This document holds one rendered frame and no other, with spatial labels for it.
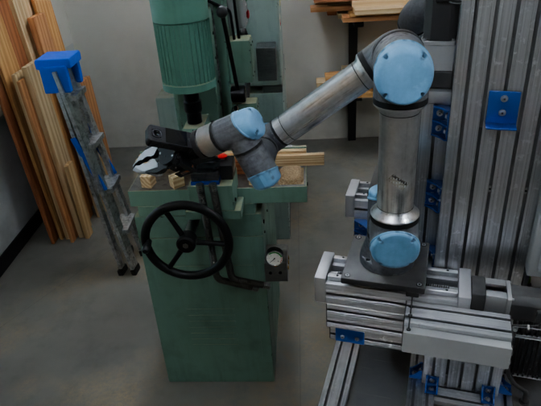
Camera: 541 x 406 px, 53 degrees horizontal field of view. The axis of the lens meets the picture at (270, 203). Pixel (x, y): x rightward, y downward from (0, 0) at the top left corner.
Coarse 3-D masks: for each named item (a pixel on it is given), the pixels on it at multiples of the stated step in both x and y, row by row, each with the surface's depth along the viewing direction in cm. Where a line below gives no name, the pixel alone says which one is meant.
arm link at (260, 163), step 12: (264, 144) 127; (240, 156) 125; (252, 156) 125; (264, 156) 126; (252, 168) 126; (264, 168) 126; (276, 168) 129; (252, 180) 128; (264, 180) 127; (276, 180) 129
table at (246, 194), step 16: (160, 176) 191; (240, 176) 187; (304, 176) 184; (128, 192) 183; (144, 192) 183; (160, 192) 182; (176, 192) 182; (240, 192) 181; (256, 192) 180; (272, 192) 180; (288, 192) 180; (304, 192) 179; (240, 208) 174
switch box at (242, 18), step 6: (228, 0) 192; (240, 0) 192; (228, 6) 194; (240, 6) 193; (246, 6) 201; (228, 12) 195; (240, 12) 194; (234, 18) 195; (240, 18) 195; (246, 18) 200; (234, 24) 196; (240, 24) 196; (246, 24) 199
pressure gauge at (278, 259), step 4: (272, 248) 185; (276, 248) 185; (268, 252) 184; (272, 252) 184; (276, 252) 184; (280, 252) 185; (268, 256) 185; (272, 256) 185; (276, 256) 185; (280, 256) 185; (268, 260) 186; (276, 260) 186; (280, 260) 186; (272, 264) 187; (276, 264) 187
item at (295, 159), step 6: (276, 156) 191; (282, 156) 190; (288, 156) 190; (294, 156) 190; (300, 156) 190; (306, 156) 190; (312, 156) 190; (318, 156) 190; (276, 162) 192; (282, 162) 192; (288, 162) 191; (294, 162) 191; (300, 162) 191; (306, 162) 191; (312, 162) 191; (318, 162) 191
